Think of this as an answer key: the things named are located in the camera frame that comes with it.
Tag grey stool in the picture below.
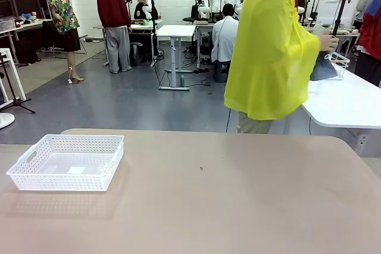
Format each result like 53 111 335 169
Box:
213 62 232 83

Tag blue grey cloth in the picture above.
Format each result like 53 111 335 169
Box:
310 51 339 81

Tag person in red sweater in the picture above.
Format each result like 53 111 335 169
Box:
96 0 133 74

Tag seated person in black top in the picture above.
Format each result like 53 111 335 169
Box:
133 0 155 20

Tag person in floral shirt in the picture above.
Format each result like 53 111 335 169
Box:
43 0 85 84

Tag person in red blue jacket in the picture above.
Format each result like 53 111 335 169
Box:
355 0 381 88

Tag seated person in white coat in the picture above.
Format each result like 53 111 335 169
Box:
211 3 239 65

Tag person right hand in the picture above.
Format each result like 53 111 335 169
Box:
320 34 340 54

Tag person in yellow poncho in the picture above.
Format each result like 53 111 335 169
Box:
223 0 322 134

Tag black tripod stand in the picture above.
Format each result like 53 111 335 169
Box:
0 51 36 115

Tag person in grey hoodie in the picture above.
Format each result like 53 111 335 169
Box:
354 0 380 29

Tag black camera stand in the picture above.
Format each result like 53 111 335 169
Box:
332 0 355 37

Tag white standing desk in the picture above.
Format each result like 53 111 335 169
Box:
157 24 196 91

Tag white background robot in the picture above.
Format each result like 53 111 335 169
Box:
195 0 210 18
233 0 247 18

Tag black office chair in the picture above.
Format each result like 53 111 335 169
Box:
182 5 199 24

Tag large white table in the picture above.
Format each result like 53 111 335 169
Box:
300 66 381 131

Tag white wire basket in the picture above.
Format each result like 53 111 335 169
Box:
324 51 351 80

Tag white round fan base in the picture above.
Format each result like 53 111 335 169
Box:
0 112 15 130

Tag white perforated plastic basket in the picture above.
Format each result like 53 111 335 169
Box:
6 134 125 192

